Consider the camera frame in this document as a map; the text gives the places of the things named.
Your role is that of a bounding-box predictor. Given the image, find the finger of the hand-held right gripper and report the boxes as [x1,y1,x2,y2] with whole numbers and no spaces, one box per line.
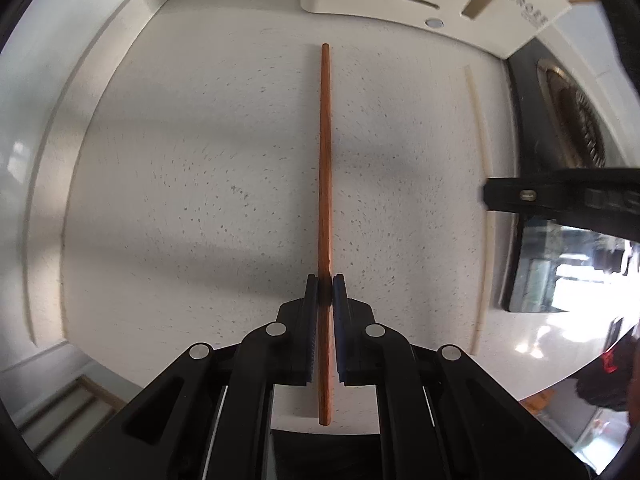
[483,176,556,212]

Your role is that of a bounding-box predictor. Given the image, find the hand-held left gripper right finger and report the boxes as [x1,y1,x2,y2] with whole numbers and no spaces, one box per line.
[332,273,551,480]

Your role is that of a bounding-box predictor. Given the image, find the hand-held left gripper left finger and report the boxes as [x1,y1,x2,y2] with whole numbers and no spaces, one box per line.
[102,274,320,480]

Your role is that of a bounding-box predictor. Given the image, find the pale wooden chopstick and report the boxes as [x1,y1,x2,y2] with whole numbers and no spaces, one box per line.
[464,66,497,356]

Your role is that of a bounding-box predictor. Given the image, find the reddish-brown wooden chopstick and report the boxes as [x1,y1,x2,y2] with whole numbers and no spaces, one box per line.
[318,43,335,425]

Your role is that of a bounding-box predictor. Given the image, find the white utensil holder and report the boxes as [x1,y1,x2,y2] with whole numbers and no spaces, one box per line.
[299,0,573,58]

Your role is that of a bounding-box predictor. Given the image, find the black glass gas stove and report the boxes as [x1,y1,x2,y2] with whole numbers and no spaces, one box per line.
[505,35,640,314]

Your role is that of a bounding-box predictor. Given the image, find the large gas stove burner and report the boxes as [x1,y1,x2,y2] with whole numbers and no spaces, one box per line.
[537,57,608,168]

